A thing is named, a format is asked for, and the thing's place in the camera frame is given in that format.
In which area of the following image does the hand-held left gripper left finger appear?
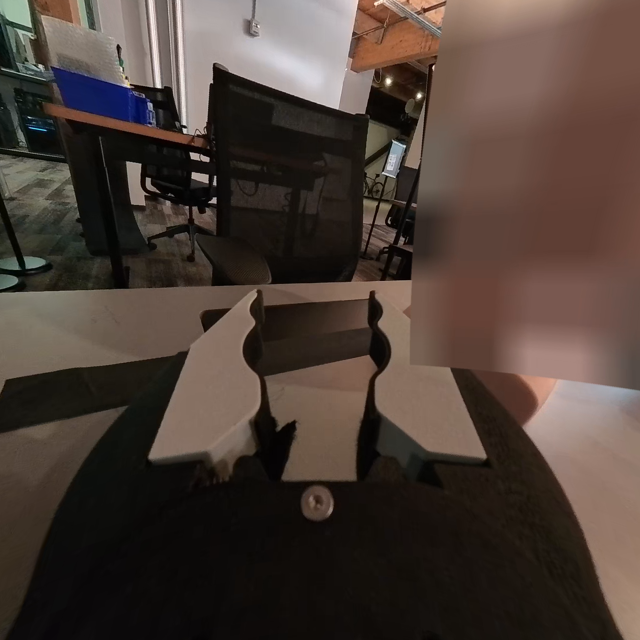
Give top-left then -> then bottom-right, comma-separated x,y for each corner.
149,289 -> 298,478

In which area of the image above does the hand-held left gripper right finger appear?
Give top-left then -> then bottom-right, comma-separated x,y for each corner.
356,291 -> 488,482

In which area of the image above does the black tape strip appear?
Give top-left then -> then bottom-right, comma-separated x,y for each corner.
0,340 -> 373,433

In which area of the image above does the black mesh office chair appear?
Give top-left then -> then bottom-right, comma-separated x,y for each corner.
195,62 -> 371,287

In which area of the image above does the sign on floor stand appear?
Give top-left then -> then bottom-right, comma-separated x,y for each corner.
361,139 -> 409,261

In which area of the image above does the wooden desk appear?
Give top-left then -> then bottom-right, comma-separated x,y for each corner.
42,102 -> 333,290

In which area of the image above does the blue plastic bin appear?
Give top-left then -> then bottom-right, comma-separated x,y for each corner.
51,66 -> 152,124

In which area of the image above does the clear bubble wrap sheet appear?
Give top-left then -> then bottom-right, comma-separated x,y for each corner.
40,15 -> 126,83

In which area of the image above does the black office chair red frame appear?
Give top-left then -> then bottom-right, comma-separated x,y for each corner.
131,85 -> 218,263

